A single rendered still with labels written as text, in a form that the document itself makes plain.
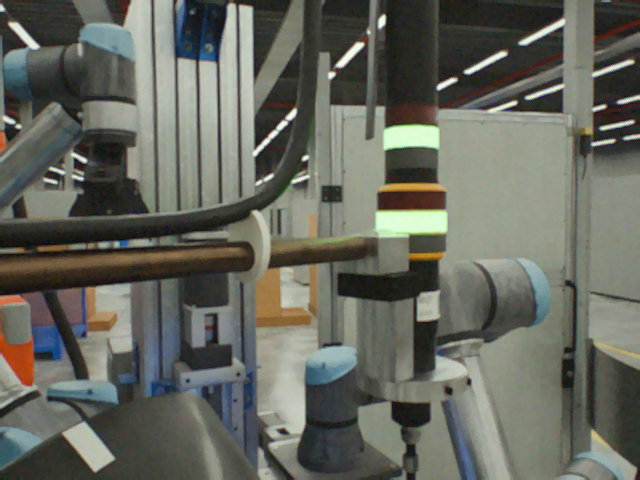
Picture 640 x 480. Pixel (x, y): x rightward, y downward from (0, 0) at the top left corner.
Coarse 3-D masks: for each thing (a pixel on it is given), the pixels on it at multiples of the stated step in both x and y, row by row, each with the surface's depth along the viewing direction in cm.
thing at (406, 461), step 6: (408, 444) 35; (414, 444) 36; (408, 450) 36; (414, 450) 36; (402, 456) 36; (408, 456) 35; (414, 456) 35; (402, 462) 36; (408, 462) 35; (414, 462) 35; (402, 468) 36; (408, 468) 35; (414, 468) 35; (408, 474) 36; (414, 474) 36
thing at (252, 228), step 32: (320, 0) 27; (320, 32) 28; (288, 160) 26; (256, 192) 25; (0, 224) 17; (32, 224) 18; (64, 224) 19; (96, 224) 19; (128, 224) 20; (160, 224) 21; (192, 224) 22; (224, 224) 24; (256, 224) 24; (256, 256) 24
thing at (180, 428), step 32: (96, 416) 36; (128, 416) 38; (160, 416) 40; (192, 416) 41; (32, 448) 32; (64, 448) 33; (128, 448) 36; (160, 448) 37; (192, 448) 38; (224, 448) 40
